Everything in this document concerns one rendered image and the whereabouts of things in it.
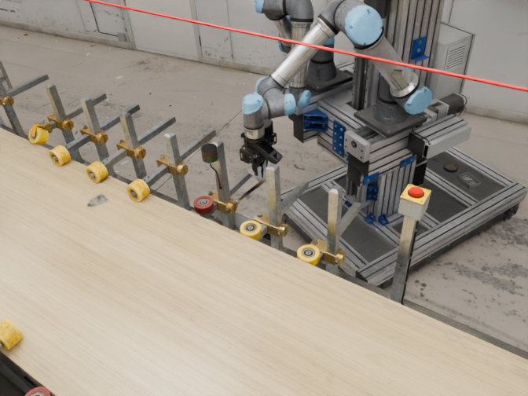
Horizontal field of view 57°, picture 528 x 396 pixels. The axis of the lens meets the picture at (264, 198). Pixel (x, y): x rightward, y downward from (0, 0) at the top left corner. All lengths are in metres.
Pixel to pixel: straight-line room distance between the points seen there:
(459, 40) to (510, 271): 1.34
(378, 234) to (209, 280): 1.36
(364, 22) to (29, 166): 1.60
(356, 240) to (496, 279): 0.81
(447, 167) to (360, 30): 1.83
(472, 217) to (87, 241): 2.10
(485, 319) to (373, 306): 1.30
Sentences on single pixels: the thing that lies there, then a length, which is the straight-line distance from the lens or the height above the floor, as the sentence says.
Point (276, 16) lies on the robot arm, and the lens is 2.14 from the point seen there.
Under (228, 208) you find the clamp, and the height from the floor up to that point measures 0.86.
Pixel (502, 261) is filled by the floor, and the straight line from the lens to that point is 3.14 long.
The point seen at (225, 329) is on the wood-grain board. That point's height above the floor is 0.90.
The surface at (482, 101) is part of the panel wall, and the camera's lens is 4.38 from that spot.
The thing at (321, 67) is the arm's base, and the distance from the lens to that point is 2.46.
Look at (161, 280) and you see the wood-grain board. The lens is 1.71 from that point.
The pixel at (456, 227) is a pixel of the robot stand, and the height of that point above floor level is 0.23.
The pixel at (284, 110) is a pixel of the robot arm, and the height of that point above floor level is 1.28.
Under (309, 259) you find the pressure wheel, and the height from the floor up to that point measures 0.91.
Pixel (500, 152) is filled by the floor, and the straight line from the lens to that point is 4.02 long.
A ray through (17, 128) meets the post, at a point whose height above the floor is 0.78.
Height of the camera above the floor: 2.16
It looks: 40 degrees down
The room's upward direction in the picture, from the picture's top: 4 degrees counter-clockwise
